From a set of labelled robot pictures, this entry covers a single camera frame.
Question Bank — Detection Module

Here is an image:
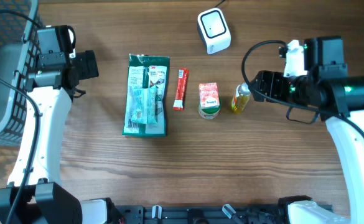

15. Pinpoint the yellow dish soap bottle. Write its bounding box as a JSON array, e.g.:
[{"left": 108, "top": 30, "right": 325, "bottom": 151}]
[{"left": 231, "top": 83, "right": 251, "bottom": 114}]

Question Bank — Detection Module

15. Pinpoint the orange jar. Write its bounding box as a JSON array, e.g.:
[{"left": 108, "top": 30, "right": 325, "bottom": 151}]
[{"left": 198, "top": 83, "right": 221, "bottom": 119}]

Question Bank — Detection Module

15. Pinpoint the teal snack packet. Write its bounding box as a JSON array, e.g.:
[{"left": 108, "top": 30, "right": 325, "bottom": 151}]
[{"left": 131, "top": 87, "right": 157, "bottom": 124}]

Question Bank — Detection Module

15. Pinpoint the green 3M package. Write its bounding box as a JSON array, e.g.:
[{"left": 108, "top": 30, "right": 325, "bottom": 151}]
[{"left": 123, "top": 54, "right": 170, "bottom": 138}]

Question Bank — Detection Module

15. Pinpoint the red stick sachet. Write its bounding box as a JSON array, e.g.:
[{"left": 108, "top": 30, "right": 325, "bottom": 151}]
[{"left": 173, "top": 68, "right": 189, "bottom": 111}]

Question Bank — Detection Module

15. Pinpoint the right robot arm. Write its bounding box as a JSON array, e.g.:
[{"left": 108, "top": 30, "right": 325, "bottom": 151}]
[{"left": 246, "top": 36, "right": 364, "bottom": 223}]

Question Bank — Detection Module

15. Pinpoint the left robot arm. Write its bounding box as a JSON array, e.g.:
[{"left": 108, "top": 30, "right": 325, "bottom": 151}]
[{"left": 0, "top": 25, "right": 113, "bottom": 223}]

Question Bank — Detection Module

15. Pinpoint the white barcode scanner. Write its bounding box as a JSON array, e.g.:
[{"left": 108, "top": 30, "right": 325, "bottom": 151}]
[{"left": 197, "top": 7, "right": 231, "bottom": 55}]

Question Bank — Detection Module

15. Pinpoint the grey plastic mesh basket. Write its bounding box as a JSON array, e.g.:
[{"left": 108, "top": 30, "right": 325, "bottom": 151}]
[{"left": 0, "top": 0, "right": 43, "bottom": 146}]

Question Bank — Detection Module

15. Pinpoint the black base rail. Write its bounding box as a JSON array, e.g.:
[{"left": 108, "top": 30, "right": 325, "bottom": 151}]
[{"left": 109, "top": 204, "right": 289, "bottom": 224}]

